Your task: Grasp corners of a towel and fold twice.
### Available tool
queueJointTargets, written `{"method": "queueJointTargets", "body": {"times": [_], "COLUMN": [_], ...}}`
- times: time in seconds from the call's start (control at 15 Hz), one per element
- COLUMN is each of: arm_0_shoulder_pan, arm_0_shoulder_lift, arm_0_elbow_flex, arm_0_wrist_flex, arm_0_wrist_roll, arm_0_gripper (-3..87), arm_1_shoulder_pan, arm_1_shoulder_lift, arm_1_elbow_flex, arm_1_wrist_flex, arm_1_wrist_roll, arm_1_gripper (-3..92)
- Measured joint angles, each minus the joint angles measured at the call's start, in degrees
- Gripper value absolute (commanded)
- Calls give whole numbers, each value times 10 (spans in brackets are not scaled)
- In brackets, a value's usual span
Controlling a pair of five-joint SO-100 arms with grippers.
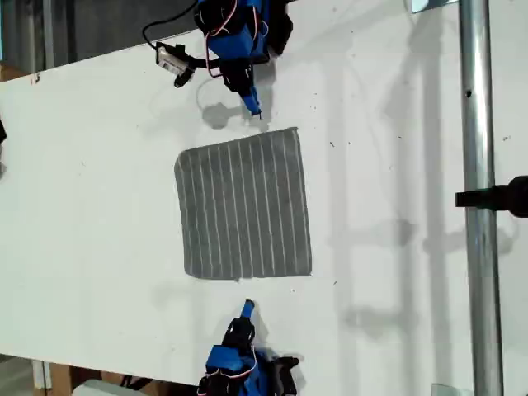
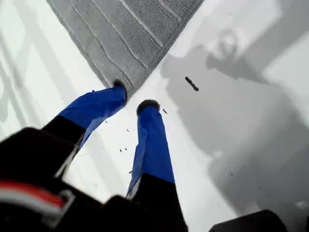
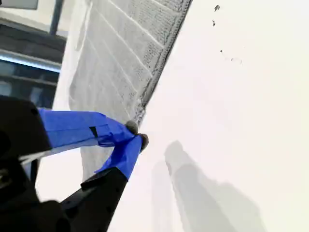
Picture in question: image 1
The grey striped towel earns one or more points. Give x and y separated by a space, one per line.
243 206

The white foam box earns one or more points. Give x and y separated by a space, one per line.
99 389

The brown cardboard box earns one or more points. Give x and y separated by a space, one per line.
12 73
62 377

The white table leg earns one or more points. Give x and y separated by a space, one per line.
41 375

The small black object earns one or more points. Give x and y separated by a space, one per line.
2 132

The black clamp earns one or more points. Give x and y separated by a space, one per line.
495 198

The short black camera stalk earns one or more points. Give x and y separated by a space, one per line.
202 62

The black camera box white label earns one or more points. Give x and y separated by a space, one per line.
288 362
167 59

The steel post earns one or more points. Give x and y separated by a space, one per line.
478 123

